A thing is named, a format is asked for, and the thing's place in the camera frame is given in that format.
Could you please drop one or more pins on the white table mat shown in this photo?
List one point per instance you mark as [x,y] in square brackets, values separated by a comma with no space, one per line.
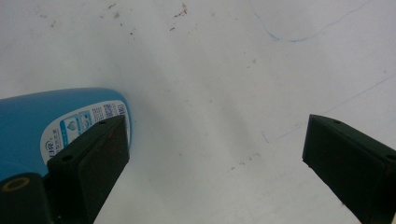
[202,77]

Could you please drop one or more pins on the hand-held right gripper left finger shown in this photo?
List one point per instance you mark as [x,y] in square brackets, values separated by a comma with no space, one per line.
[93,161]

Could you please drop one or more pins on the blue detergent bottle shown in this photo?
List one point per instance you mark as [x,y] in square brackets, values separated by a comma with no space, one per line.
[25,121]

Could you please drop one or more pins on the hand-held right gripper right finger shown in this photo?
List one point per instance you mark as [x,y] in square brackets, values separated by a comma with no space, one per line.
[351,161]

